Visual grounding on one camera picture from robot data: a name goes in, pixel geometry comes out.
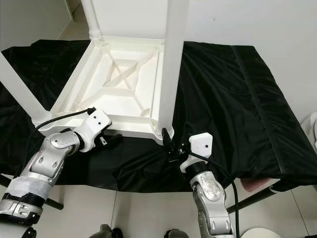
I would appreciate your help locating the white plastic table top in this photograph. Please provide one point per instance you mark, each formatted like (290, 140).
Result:
(104, 74)

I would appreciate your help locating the white plastic table leg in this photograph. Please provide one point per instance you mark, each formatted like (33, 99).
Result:
(91, 17)
(173, 59)
(20, 89)

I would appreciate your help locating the black metal table leg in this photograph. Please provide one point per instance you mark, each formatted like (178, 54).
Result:
(252, 202)
(57, 203)

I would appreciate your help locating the grey robot right foot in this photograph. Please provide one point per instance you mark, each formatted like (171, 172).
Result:
(177, 234)

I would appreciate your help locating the grey robot foot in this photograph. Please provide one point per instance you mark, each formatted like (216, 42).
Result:
(109, 232)
(177, 234)

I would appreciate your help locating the black cloth table cover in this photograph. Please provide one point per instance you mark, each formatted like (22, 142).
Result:
(252, 109)

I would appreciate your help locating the grey robot left foot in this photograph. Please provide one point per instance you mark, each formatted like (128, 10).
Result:
(109, 232)

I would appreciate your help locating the white plastic container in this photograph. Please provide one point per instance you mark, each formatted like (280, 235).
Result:
(313, 126)

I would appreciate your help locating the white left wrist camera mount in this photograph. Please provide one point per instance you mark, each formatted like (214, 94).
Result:
(94, 124)

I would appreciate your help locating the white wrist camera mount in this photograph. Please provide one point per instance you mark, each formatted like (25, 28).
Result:
(94, 124)
(200, 144)

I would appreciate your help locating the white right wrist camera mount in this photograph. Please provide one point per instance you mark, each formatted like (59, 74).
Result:
(200, 144)

